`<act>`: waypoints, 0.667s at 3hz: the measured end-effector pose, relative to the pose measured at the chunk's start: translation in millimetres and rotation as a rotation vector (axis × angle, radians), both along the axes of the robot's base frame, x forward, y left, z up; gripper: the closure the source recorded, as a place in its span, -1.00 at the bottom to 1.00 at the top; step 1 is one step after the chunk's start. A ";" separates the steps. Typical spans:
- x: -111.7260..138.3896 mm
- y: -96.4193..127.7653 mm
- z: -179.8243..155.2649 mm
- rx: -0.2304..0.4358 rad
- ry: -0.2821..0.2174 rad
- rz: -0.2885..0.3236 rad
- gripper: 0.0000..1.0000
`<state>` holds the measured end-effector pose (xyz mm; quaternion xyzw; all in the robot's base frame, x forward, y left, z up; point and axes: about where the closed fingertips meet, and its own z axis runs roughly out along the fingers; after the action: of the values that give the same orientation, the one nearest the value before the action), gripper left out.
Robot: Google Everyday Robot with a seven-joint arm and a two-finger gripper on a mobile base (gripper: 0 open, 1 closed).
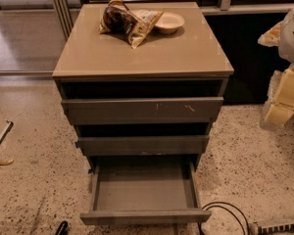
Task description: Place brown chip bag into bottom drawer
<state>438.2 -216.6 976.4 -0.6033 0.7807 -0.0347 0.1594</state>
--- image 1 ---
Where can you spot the metal stand leg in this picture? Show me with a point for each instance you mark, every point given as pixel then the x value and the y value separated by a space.
pixel 3 134

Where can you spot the grey drawer cabinet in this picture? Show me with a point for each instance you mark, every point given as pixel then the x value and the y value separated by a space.
pixel 188 63

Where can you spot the grey bottom drawer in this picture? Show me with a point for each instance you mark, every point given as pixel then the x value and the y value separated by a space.
pixel 144 194

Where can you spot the white paper bowl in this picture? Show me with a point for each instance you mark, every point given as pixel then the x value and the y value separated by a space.
pixel 169 23

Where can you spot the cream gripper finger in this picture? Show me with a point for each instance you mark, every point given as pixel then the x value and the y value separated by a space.
pixel 279 107
pixel 271 37

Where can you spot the brown chip bag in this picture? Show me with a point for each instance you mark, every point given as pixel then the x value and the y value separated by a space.
pixel 134 24

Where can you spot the metal window frame post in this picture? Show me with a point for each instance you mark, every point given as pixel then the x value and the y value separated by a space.
pixel 63 12

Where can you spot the grey top drawer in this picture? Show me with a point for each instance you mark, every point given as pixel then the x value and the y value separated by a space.
pixel 131 111

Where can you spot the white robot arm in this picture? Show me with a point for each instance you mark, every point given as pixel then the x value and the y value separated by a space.
pixel 285 50

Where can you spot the grey drawer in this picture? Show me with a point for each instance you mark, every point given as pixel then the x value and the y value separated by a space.
pixel 144 194
pixel 131 111
pixel 142 145

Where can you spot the grey middle drawer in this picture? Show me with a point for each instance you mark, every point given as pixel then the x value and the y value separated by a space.
pixel 142 145

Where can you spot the black object bottom edge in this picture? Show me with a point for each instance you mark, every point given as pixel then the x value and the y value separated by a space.
pixel 63 229

